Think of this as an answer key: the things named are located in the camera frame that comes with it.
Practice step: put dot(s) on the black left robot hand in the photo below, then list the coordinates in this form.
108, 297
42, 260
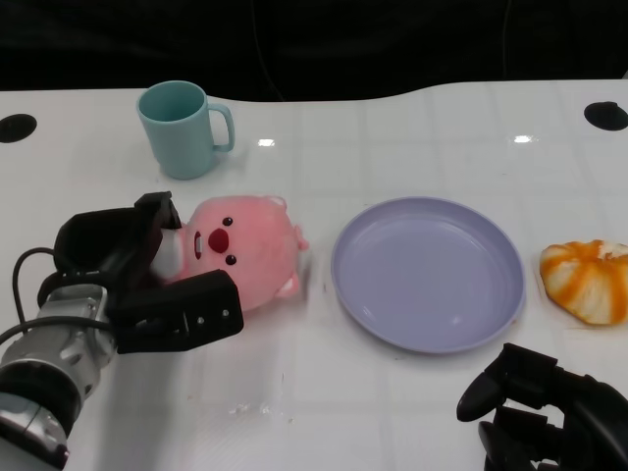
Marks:
147, 309

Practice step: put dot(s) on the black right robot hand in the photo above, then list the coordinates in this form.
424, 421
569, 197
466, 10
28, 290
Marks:
584, 412

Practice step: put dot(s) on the pink plush pig doll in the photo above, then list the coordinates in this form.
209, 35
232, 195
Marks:
255, 245

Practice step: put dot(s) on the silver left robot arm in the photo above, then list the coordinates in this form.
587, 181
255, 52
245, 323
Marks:
49, 353

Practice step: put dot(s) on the lavender plastic plate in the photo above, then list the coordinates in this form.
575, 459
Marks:
427, 275

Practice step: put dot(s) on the orange striped bun toy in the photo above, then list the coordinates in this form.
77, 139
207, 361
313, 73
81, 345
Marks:
589, 284

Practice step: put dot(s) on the teal plastic mug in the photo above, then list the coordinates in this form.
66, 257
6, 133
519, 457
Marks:
179, 137

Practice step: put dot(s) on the black backdrop cloth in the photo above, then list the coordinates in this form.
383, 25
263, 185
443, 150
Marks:
343, 39

